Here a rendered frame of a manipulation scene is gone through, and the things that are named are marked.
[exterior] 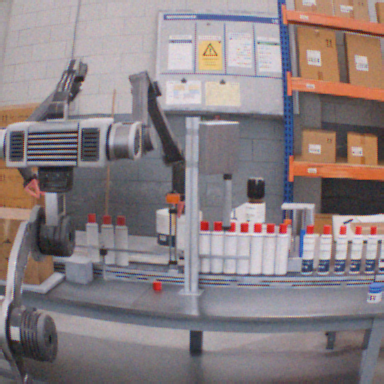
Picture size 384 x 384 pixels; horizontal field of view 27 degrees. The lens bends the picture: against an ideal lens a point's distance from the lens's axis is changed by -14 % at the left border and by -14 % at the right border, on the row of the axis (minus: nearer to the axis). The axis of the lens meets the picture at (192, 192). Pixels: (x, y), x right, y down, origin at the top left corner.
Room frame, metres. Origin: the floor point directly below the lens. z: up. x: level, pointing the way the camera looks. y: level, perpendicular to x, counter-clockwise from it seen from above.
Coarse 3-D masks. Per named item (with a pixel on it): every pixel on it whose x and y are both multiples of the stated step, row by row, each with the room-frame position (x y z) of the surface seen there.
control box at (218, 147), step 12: (204, 132) 3.28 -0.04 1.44; (216, 132) 3.30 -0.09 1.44; (228, 132) 3.34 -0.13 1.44; (204, 144) 3.27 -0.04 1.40; (216, 144) 3.30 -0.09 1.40; (228, 144) 3.34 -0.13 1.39; (204, 156) 3.27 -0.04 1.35; (216, 156) 3.30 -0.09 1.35; (228, 156) 3.34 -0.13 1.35; (204, 168) 3.27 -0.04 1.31; (216, 168) 3.30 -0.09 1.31; (228, 168) 3.34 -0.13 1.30
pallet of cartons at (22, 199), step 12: (0, 108) 6.95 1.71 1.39; (12, 108) 6.71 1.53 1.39; (24, 108) 6.57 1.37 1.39; (36, 108) 6.69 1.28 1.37; (0, 120) 6.57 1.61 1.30; (12, 120) 6.56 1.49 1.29; (24, 120) 6.56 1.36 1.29; (0, 168) 6.58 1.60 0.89; (12, 168) 6.56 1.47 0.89; (36, 168) 6.83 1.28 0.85; (0, 180) 6.56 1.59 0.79; (12, 180) 6.56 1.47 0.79; (0, 192) 6.56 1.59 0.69; (12, 192) 6.56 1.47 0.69; (24, 192) 6.56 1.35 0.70; (0, 204) 6.56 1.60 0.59; (12, 204) 6.56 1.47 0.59; (24, 204) 6.55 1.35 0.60; (36, 204) 6.81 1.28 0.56
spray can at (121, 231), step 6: (120, 216) 3.52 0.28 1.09; (120, 222) 3.51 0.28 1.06; (120, 228) 3.50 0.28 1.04; (126, 228) 3.51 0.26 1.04; (120, 234) 3.50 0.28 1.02; (126, 234) 3.51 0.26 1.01; (120, 240) 3.50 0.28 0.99; (126, 240) 3.51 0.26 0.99; (120, 246) 3.50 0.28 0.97; (126, 246) 3.51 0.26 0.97; (120, 252) 3.50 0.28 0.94; (126, 252) 3.51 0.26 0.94; (120, 258) 3.50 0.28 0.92; (126, 258) 3.51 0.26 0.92; (120, 264) 3.50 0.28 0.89; (126, 264) 3.51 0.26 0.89
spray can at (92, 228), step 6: (90, 216) 3.54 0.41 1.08; (90, 222) 3.54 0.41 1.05; (90, 228) 3.53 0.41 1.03; (96, 228) 3.54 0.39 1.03; (90, 234) 3.53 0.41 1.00; (96, 234) 3.54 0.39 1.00; (90, 240) 3.53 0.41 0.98; (96, 240) 3.54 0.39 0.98; (90, 252) 3.53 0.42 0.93; (96, 252) 3.53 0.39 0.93; (90, 258) 3.53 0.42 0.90; (96, 258) 3.53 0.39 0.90
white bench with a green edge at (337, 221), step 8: (336, 216) 5.11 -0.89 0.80; (344, 216) 5.09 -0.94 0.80; (352, 216) 5.10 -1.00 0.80; (360, 216) 5.10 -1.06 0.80; (336, 224) 4.85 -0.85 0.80; (336, 232) 4.61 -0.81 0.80; (352, 232) 4.59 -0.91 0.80; (336, 240) 4.40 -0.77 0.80; (352, 240) 4.38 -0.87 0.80; (328, 336) 4.43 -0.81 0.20; (328, 344) 4.42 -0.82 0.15
